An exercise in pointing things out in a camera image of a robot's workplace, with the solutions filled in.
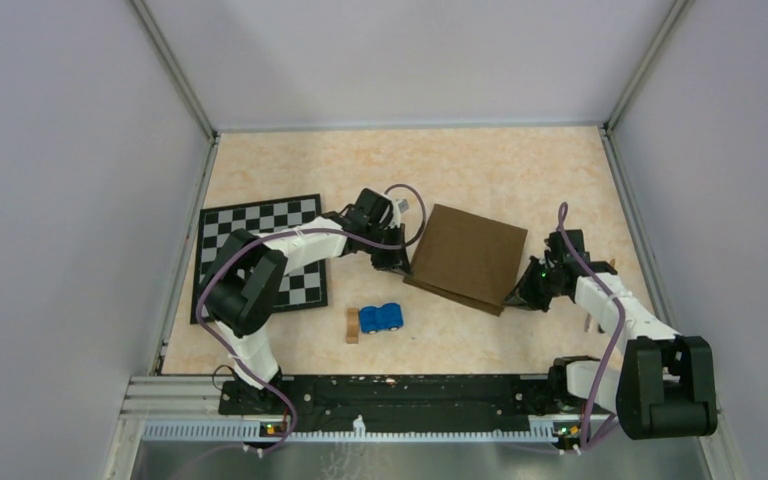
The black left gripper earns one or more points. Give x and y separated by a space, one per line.
394 260

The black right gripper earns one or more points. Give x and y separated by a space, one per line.
516 297

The brown cloth napkin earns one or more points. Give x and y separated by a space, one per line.
468 259

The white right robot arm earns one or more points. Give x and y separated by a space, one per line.
665 387

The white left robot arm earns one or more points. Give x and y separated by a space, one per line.
239 292

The blue toy car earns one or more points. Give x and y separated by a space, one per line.
387 317

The small wooden block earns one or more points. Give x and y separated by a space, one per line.
352 326

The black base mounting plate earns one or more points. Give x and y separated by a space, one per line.
500 403

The white cable duct strip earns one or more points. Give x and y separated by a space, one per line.
248 431

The aluminium frame rail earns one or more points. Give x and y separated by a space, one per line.
608 130

